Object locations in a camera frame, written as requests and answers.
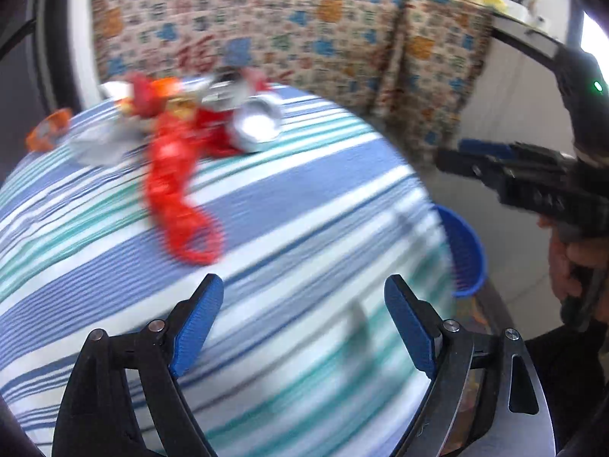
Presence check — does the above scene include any printed patterned blanket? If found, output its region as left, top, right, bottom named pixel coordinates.
left=90, top=0, right=410, bottom=172
left=373, top=0, right=496, bottom=172

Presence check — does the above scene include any black refrigerator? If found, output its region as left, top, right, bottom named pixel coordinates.
left=0, top=0, right=91, bottom=115

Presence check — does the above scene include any small silver foil wrapper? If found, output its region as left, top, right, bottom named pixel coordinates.
left=97, top=81, right=140, bottom=106

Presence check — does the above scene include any person's right hand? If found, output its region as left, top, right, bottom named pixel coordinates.
left=537, top=214, right=609, bottom=305

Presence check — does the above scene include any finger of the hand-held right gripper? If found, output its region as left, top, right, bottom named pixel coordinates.
left=458, top=139, right=574, bottom=165
left=437, top=149, right=517, bottom=189

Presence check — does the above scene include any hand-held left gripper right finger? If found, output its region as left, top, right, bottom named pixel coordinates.
left=383, top=274, right=557, bottom=457

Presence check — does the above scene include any blue green striped tablecloth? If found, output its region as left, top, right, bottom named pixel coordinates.
left=0, top=83, right=458, bottom=457

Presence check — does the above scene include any red snack packet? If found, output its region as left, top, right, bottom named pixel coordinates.
left=128, top=74, right=228, bottom=266

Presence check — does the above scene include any dark kitchen countertop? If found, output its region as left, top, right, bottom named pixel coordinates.
left=492, top=8, right=561, bottom=60

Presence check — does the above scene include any crushed silver red can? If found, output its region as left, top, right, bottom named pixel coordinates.
left=197, top=90, right=285, bottom=156

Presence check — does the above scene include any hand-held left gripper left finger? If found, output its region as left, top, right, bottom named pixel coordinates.
left=51, top=273, right=225, bottom=457

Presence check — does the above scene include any orange translucent wrapper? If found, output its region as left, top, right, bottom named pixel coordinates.
left=27, top=109, right=73, bottom=151

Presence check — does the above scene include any blue plastic basket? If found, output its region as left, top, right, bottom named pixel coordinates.
left=434, top=205, right=487, bottom=300

